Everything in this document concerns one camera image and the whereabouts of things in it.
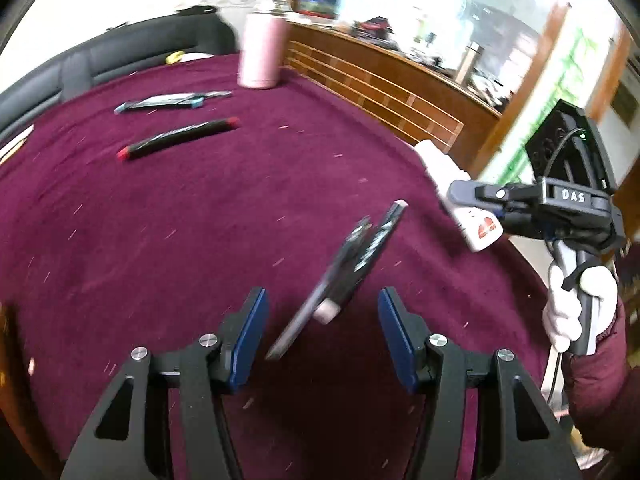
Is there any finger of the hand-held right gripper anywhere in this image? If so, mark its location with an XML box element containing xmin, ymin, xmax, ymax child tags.
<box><xmin>447</xmin><ymin>178</ymin><xmax>546</xmax><ymax>217</ymax></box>

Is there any thin white cable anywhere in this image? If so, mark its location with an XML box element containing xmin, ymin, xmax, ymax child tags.
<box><xmin>546</xmin><ymin>347</ymin><xmax>565</xmax><ymax>413</ymax></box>

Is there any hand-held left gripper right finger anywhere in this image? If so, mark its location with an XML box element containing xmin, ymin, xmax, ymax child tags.
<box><xmin>377</xmin><ymin>287</ymin><xmax>583</xmax><ymax>480</ymax></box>

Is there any black leather sofa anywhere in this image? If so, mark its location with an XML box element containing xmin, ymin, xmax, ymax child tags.
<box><xmin>0</xmin><ymin>7</ymin><xmax>238</xmax><ymax>136</ymax></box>

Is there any black marker with red ends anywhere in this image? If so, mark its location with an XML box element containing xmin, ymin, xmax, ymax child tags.
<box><xmin>116</xmin><ymin>117</ymin><xmax>241</xmax><ymax>162</ymax></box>

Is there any pink water bottle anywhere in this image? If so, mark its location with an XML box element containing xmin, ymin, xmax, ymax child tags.
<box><xmin>236</xmin><ymin>0</ymin><xmax>292</xmax><ymax>91</ymax></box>

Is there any white marker pen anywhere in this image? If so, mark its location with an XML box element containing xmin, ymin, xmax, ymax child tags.
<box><xmin>0</xmin><ymin>125</ymin><xmax>35</xmax><ymax>156</ymax></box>

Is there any yellow pen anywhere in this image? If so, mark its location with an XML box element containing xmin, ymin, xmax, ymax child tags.
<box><xmin>0</xmin><ymin>142</ymin><xmax>26</xmax><ymax>166</ymax></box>

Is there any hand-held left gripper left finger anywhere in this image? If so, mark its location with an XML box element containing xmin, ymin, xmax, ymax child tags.
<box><xmin>60</xmin><ymin>287</ymin><xmax>270</xmax><ymax>480</ymax></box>

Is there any white plastic bottle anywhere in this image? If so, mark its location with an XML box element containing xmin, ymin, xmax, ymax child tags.
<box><xmin>414</xmin><ymin>140</ymin><xmax>504</xmax><ymax>253</ymax></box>

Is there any person's right forearm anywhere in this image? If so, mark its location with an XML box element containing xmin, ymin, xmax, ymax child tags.
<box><xmin>562</xmin><ymin>295</ymin><xmax>640</xmax><ymax>461</ymax></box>

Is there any wooden sideboard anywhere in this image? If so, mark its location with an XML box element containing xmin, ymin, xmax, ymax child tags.
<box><xmin>282</xmin><ymin>22</ymin><xmax>503</xmax><ymax>161</ymax></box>

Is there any black pen with blue end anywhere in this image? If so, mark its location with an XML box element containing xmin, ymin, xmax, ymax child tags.
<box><xmin>114</xmin><ymin>90</ymin><xmax>234</xmax><ymax>116</ymax></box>

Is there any metal thermos flask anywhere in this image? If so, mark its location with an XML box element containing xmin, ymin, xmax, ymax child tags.
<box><xmin>457</xmin><ymin>43</ymin><xmax>482</xmax><ymax>84</ymax></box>

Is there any black packet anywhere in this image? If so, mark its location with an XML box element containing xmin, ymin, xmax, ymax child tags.
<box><xmin>265</xmin><ymin>200</ymin><xmax>409</xmax><ymax>361</ymax></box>

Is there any person's right hand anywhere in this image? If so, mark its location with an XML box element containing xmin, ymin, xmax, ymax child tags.
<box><xmin>542</xmin><ymin>264</ymin><xmax>620</xmax><ymax>356</ymax></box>

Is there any maroon velvet tablecloth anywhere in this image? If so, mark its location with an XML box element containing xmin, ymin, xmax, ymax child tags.
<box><xmin>0</xmin><ymin>52</ymin><xmax>566</xmax><ymax>480</ymax></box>

